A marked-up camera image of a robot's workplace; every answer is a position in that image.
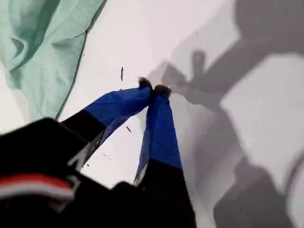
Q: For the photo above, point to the pale green T-shirt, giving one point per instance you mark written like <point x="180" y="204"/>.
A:
<point x="47" y="35"/>

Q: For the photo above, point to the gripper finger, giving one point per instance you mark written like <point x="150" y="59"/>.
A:
<point x="118" y="102"/>
<point x="161" y="142"/>

